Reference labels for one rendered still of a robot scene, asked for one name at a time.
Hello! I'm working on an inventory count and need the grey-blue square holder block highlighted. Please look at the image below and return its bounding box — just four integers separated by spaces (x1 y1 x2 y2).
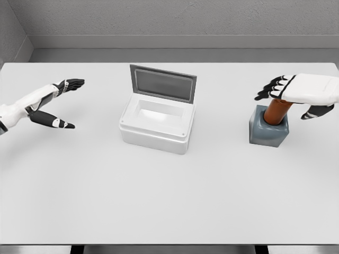
248 104 290 148

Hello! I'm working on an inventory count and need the white open box body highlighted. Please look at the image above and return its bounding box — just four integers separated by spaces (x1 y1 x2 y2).
118 92 197 156

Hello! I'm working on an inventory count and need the brown cylinder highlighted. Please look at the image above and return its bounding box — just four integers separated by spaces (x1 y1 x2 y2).
263 98 295 125

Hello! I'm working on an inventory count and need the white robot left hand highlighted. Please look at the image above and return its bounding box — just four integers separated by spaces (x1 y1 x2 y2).
11 78 85 130

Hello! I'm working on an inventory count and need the grey hinged box lid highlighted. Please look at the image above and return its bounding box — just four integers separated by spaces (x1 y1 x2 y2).
129 63 198 105

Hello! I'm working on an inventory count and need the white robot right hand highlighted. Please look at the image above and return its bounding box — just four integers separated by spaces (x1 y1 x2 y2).
254 73 339 121

